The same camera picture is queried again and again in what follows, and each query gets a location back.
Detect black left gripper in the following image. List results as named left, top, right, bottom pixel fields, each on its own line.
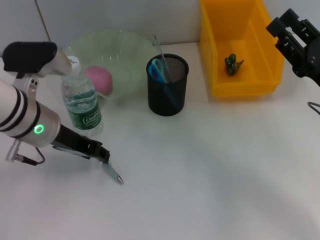
left=51, top=124, right=111, bottom=165

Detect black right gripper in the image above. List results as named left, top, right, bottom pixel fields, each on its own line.
left=266, top=8, right=320, bottom=87

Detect grey ballpoint pen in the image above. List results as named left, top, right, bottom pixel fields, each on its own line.
left=101, top=160, right=125, bottom=185

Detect clear green-label water bottle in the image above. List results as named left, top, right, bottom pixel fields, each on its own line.
left=61, top=55, right=104, bottom=137

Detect green plastic wrapper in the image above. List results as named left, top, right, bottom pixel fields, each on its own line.
left=224, top=52, right=245, bottom=76

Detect pink peach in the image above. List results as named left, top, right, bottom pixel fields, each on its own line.
left=84, top=65, right=114, bottom=95

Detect blue scissors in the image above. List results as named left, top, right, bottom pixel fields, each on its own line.
left=148, top=58, right=181, bottom=111

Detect transparent plastic ruler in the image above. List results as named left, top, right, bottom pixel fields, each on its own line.
left=151, top=34, right=174, bottom=83

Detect black mesh pen holder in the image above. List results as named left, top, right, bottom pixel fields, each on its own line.
left=146, top=53, right=190, bottom=117

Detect green glass fruit plate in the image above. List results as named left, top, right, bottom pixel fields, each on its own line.
left=63, top=28, right=157, bottom=101

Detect yellow plastic bin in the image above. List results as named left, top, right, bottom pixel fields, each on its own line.
left=199, top=0, right=286, bottom=98

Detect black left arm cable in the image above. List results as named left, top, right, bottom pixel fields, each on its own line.
left=5, top=138, right=46, bottom=166

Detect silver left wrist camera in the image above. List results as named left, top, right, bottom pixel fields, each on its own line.
left=2, top=41, right=74, bottom=79

